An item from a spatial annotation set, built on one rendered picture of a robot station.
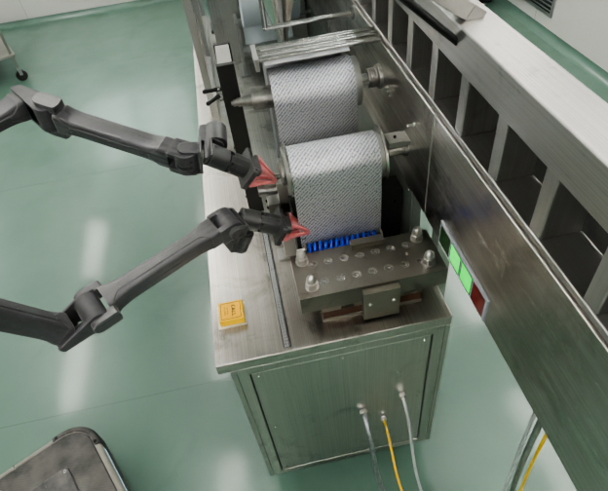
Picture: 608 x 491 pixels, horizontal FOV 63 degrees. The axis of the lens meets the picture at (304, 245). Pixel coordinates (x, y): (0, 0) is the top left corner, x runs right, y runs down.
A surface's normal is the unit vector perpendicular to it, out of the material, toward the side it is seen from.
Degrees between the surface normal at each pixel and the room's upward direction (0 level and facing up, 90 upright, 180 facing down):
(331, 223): 90
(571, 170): 90
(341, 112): 92
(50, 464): 0
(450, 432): 0
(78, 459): 0
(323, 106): 92
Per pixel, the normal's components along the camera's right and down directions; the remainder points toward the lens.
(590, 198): -0.98, 0.20
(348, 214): 0.18, 0.69
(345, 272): -0.10, -0.70
